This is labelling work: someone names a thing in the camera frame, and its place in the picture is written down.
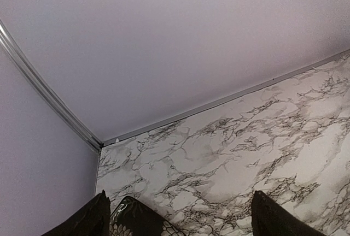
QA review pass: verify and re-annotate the black floral patterned tray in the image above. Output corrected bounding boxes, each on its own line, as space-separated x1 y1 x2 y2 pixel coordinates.
109 196 185 236

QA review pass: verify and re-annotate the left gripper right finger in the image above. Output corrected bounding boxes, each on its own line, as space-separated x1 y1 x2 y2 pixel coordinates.
251 191 324 236

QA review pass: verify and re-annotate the left aluminium frame post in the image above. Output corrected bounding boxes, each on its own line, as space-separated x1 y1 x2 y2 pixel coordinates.
1 22 103 154

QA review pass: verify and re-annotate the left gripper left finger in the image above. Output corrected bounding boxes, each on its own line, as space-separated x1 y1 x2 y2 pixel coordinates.
43 190 110 236

